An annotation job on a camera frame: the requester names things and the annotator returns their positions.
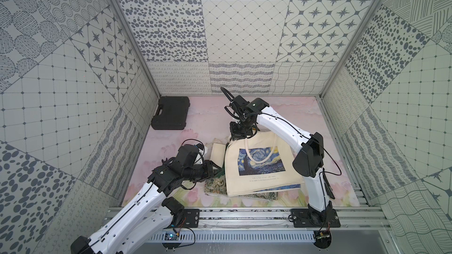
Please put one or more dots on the starry night canvas bag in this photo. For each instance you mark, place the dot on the starry night canvas bag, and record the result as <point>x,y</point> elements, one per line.
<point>263,163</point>

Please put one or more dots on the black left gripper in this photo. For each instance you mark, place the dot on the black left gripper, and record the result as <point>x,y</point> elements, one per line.
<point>207,170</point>

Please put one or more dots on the black plastic tool case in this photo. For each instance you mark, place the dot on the black plastic tool case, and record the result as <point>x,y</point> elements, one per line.
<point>171,114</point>

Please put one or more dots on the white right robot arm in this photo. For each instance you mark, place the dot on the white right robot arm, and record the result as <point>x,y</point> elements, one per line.
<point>309,148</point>

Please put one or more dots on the aluminium mounting rail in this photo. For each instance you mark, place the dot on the aluminium mounting rail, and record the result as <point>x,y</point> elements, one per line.
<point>351,218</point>

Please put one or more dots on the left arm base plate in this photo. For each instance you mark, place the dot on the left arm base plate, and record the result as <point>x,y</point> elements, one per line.
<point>187,218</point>

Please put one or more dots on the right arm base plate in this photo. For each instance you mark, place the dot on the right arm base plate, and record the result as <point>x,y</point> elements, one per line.
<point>307,218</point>

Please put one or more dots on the floral tulip table mat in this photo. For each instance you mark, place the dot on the floral tulip table mat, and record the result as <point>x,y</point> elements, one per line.
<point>208,122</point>

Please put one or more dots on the right round circuit board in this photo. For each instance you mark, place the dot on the right round circuit board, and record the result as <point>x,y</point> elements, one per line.
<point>322,239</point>

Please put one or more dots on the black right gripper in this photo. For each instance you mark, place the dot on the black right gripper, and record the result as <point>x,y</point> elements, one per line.
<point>236,134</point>

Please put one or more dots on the left green circuit board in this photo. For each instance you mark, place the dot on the left green circuit board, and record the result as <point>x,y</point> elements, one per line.
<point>171,241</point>

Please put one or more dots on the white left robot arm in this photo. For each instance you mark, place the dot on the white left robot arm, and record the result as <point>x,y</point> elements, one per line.
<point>153,208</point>

